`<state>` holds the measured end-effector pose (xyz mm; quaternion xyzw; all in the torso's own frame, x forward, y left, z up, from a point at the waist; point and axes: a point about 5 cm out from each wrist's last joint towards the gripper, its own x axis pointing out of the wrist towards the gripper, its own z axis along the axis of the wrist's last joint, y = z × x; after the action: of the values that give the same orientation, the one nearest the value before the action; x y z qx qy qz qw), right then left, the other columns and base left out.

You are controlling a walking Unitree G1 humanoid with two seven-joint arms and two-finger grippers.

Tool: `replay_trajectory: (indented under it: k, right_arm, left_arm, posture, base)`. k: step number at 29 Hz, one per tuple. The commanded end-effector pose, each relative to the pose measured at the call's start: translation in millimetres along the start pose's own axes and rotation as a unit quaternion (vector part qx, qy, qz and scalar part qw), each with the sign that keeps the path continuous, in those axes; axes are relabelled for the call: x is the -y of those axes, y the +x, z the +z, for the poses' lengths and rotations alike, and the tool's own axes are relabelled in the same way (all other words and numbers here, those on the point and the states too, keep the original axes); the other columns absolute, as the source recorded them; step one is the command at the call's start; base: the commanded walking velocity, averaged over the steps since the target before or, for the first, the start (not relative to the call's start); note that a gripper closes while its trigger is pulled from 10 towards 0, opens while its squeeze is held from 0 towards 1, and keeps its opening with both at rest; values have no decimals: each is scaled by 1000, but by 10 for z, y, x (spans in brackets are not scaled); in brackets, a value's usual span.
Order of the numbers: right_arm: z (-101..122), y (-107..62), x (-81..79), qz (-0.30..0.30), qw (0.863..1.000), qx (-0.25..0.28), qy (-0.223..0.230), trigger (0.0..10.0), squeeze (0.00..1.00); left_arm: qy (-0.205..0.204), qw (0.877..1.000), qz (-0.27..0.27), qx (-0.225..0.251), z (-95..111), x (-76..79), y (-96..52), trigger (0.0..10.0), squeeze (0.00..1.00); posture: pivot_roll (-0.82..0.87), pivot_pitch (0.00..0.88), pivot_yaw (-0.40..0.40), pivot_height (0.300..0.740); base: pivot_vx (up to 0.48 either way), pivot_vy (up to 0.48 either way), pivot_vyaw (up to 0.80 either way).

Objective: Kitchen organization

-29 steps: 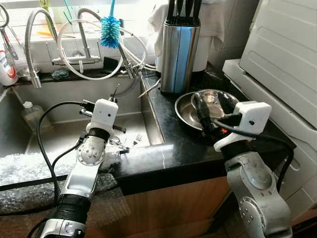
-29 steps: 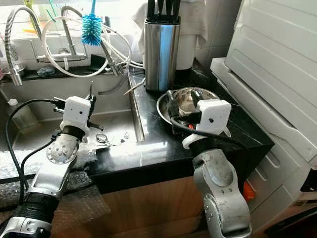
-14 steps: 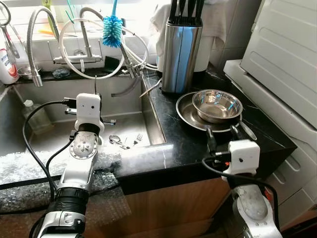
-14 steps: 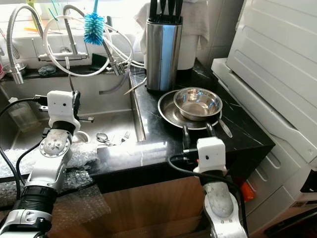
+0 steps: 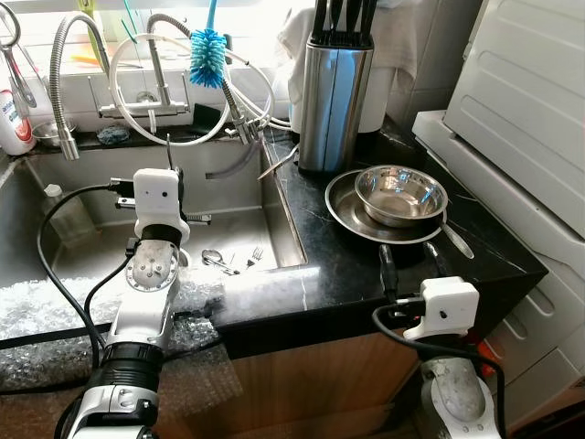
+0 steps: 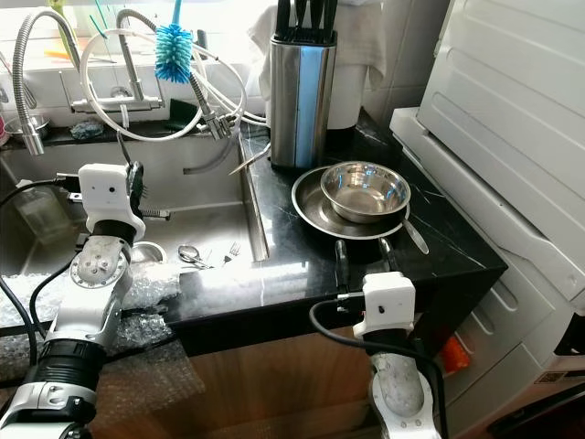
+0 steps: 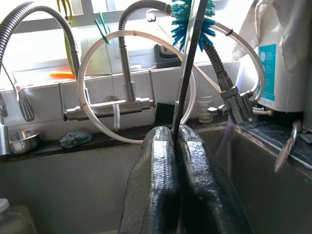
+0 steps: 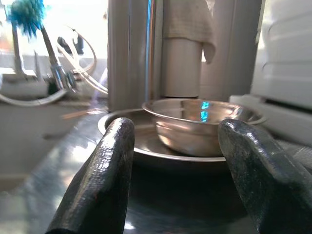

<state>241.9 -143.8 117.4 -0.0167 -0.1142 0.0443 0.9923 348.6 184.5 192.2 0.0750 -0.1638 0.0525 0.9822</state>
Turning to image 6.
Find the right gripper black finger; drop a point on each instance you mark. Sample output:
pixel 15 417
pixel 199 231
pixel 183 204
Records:
pixel 387 262
pixel 341 265

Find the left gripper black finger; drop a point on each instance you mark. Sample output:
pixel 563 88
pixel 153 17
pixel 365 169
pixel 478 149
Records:
pixel 139 187

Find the stainless steel bowl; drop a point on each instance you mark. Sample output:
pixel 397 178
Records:
pixel 366 190

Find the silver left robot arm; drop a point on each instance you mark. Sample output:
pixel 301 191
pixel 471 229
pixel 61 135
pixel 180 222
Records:
pixel 96 270

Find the steel spoon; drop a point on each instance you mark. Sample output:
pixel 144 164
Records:
pixel 419 242

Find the small steel teaspoon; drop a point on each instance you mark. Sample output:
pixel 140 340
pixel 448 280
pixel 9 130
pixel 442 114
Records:
pixel 187 253

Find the shallow stainless steel plate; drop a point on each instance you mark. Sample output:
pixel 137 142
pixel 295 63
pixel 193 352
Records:
pixel 309 208

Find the stainless steel sink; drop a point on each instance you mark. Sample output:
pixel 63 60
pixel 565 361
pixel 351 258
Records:
pixel 210 219

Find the dark scrub pad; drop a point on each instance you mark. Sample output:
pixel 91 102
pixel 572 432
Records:
pixel 89 131

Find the clear bubble wrap sheet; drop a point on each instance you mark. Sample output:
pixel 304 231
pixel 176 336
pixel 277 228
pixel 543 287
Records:
pixel 155 293

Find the black sponge holder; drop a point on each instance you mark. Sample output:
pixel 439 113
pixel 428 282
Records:
pixel 187 114

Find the clear plastic bottle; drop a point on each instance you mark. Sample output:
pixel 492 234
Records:
pixel 41 212

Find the small steel fork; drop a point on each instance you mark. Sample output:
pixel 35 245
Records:
pixel 232 251

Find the small steel cup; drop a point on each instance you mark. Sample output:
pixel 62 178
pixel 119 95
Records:
pixel 46 123

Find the small orange object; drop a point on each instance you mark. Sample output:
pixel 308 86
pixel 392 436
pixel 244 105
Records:
pixel 452 357

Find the chrome gooseneck tap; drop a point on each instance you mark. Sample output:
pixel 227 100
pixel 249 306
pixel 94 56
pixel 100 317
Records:
pixel 126 69

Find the blue bottle brush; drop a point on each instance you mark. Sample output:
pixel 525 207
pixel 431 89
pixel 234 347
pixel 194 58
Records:
pixel 174 53

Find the wooden base cabinet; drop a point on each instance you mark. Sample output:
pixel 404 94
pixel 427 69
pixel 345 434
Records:
pixel 238 393

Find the white red soap bottle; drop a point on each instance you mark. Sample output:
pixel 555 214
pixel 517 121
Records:
pixel 3 128

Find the white washing machine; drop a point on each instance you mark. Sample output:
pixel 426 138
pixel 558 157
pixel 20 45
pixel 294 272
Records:
pixel 512 366

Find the stainless steel knife block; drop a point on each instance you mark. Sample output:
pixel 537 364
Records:
pixel 300 105

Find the white countertop dish appliance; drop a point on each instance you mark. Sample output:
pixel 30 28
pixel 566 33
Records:
pixel 507 110

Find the white cloth towel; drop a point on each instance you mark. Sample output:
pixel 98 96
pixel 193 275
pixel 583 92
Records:
pixel 361 41

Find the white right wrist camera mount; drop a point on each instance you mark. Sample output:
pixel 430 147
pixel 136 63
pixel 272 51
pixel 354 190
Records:
pixel 386 302

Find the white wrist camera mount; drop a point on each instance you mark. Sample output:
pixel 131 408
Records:
pixel 105 192
pixel 386 302

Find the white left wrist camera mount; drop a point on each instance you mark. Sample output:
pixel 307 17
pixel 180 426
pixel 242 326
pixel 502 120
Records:
pixel 105 192

